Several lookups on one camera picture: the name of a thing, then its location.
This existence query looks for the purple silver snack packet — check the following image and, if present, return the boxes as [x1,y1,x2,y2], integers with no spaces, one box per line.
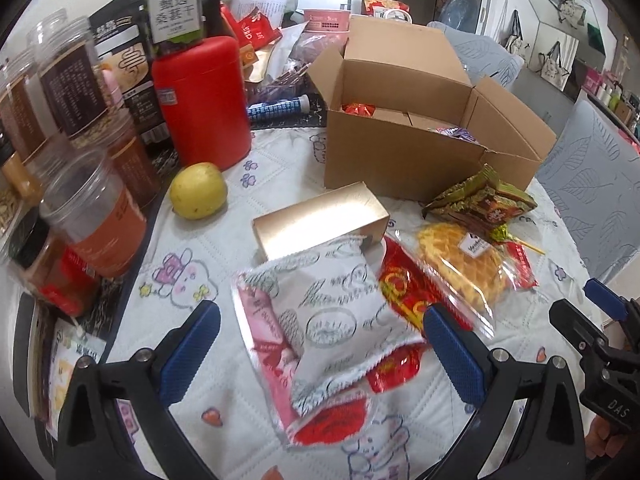
[434,126,483,145]

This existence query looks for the pink red snack packet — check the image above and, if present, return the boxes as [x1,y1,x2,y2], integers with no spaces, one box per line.
[234,280,383,450]

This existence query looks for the white yellow packet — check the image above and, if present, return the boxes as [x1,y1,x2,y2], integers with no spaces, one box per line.
[47,317,108,441]

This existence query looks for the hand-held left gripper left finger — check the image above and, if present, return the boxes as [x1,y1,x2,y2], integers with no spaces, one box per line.
[55,301,223,480]

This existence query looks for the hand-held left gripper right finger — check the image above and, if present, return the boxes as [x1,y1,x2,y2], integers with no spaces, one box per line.
[420,302,586,480]

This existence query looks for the gold rectangular box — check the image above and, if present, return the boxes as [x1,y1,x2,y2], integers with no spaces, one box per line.
[251,181,391,263]

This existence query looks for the red foil packet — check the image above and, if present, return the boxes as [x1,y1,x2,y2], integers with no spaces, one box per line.
[220,4,283,52]

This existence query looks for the cardboard box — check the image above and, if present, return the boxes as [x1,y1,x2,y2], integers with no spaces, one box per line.
[306,14,558,203]

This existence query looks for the green lollipop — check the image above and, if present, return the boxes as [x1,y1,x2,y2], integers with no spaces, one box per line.
[492,224,547,256]

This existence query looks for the clear jar orange label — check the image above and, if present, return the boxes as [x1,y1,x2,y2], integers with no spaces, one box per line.
[39,149,148,279]

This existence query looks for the brown labelled jar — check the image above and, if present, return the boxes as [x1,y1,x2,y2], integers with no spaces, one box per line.
[102,109,163,211]

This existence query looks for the gold foil pouch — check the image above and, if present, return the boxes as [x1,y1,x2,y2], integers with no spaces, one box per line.
[239,35,301,86]

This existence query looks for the purple snack bag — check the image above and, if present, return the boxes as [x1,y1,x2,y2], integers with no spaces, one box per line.
[287,32,349,81]

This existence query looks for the white bowl of seeds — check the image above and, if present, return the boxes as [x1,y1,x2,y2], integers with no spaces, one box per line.
[0,185,28,246]

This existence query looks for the red yellow snack bag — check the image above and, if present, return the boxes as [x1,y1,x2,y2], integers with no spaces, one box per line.
[364,0,411,17]

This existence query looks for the white quilted printed tablecloth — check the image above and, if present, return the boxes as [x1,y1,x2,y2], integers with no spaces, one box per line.
[47,125,601,480]

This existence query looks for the yellow lemon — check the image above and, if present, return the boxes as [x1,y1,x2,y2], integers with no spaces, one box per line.
[170,162,229,221]

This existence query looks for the blue plastic cover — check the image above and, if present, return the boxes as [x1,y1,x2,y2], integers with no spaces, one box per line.
[440,0,482,36]

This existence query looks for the white printed snack packet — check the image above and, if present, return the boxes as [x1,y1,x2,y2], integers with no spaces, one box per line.
[232,234,427,417]

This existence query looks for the clear jar dark label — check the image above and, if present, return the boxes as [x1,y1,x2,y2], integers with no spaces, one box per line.
[27,10,110,142]

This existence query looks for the green brown snack packet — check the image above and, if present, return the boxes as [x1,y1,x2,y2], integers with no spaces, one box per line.
[422,164,538,233]

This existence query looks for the pink paper cup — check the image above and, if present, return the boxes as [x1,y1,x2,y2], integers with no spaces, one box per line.
[302,8,354,34]

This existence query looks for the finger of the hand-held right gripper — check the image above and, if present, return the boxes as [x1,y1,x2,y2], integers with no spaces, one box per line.
[584,278,640,346]
[549,299,615,386]

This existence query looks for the dried fruit jar white label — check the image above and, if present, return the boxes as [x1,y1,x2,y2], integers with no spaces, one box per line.
[137,0,207,59]

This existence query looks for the pink bottle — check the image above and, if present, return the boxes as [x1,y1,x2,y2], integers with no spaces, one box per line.
[101,67,124,111]

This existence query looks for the blue white tube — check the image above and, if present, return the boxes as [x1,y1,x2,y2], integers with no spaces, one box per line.
[247,97,315,122]

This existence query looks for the red gold snack packet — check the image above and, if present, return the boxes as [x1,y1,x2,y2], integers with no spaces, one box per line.
[367,236,476,395]

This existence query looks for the grey leaf-embossed chair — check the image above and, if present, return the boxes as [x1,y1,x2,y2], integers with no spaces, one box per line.
[427,21,526,92]
[536,100,640,275]

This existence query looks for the clear waffle packet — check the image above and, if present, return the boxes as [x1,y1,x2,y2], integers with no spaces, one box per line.
[392,220,540,338]

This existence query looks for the red canister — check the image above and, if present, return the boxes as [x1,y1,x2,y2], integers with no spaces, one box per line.
[151,36,252,172]

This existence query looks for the small jar black lid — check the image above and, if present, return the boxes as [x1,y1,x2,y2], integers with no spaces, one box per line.
[7,219,101,317]

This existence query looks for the canvas tote bag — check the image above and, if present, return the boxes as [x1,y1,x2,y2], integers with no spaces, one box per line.
[505,10,532,59]

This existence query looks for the clear jar brown contents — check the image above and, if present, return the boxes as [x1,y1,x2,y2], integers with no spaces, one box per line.
[0,52,53,161]

